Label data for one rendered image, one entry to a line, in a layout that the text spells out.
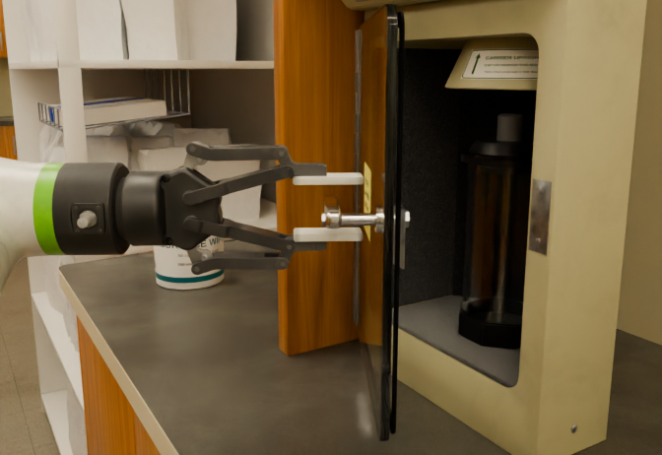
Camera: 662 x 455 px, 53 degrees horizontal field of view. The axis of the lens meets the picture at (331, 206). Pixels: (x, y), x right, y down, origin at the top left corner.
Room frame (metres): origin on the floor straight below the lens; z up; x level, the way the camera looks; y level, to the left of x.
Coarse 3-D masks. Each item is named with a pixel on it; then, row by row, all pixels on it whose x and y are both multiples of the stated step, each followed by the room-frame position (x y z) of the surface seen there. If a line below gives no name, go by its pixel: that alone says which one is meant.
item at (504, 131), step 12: (504, 120) 0.76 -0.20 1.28; (516, 120) 0.76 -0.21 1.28; (504, 132) 0.76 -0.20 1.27; (516, 132) 0.76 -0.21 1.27; (480, 144) 0.76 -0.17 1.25; (492, 144) 0.74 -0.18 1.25; (504, 144) 0.73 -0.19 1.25; (516, 144) 0.73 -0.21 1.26; (528, 144) 0.73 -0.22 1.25; (504, 156) 0.73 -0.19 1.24; (516, 156) 0.72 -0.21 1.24; (528, 156) 0.72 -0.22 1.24
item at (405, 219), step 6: (402, 210) 0.59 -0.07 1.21; (402, 216) 0.59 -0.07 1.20; (408, 216) 0.59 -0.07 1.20; (402, 222) 0.59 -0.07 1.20; (408, 222) 0.59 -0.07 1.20; (402, 228) 0.59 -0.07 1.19; (402, 234) 0.59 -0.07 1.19; (402, 240) 0.59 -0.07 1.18; (402, 246) 0.59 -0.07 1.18; (402, 252) 0.59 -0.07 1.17; (402, 258) 0.59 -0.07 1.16; (402, 264) 0.59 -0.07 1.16
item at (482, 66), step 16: (464, 48) 0.76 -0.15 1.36; (480, 48) 0.73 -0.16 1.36; (496, 48) 0.71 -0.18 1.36; (512, 48) 0.70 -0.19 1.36; (528, 48) 0.70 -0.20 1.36; (464, 64) 0.74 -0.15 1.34; (480, 64) 0.72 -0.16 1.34; (496, 64) 0.70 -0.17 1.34; (512, 64) 0.70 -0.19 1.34; (528, 64) 0.69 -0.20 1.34; (448, 80) 0.77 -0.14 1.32; (464, 80) 0.73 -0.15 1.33; (480, 80) 0.71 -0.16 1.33; (496, 80) 0.70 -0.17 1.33; (512, 80) 0.69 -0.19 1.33; (528, 80) 0.68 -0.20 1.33
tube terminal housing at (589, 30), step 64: (448, 0) 0.73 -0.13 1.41; (512, 0) 0.65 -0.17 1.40; (576, 0) 0.60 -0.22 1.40; (640, 0) 0.65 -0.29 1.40; (576, 64) 0.60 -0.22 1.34; (640, 64) 0.65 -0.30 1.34; (576, 128) 0.61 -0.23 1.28; (576, 192) 0.61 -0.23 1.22; (576, 256) 0.61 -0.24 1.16; (576, 320) 0.62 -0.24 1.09; (448, 384) 0.71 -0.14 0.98; (576, 384) 0.62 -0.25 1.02; (512, 448) 0.62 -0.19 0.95; (576, 448) 0.63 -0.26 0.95
